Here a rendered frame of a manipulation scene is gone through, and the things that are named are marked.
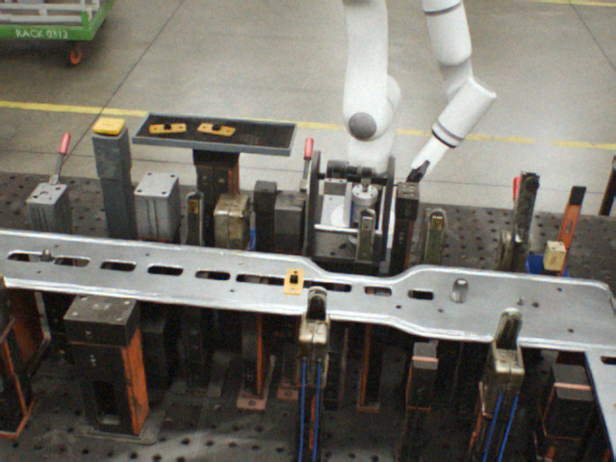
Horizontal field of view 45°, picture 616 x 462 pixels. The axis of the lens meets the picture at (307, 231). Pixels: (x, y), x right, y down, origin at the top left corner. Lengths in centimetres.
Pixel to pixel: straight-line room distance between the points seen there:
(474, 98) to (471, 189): 213
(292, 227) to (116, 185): 48
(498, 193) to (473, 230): 163
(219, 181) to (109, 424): 61
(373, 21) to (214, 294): 74
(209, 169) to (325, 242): 33
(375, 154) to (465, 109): 27
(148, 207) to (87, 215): 72
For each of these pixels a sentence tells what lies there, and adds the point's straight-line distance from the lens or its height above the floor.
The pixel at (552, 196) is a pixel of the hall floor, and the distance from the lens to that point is 403.
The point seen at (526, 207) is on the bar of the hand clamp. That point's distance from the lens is 163.
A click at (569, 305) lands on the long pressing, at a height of 100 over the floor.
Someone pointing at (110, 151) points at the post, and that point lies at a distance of 185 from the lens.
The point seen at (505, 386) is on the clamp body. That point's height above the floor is 101.
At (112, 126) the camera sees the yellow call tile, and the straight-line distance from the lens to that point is 184.
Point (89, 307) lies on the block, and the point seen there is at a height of 103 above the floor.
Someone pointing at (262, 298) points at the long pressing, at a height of 100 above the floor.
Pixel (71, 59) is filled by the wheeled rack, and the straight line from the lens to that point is 533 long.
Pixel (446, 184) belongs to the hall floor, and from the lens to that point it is 396.
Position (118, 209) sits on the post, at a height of 94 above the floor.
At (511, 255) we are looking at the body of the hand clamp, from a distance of 167.
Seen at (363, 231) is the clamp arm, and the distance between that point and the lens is 162.
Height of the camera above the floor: 196
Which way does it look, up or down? 34 degrees down
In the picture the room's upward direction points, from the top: 2 degrees clockwise
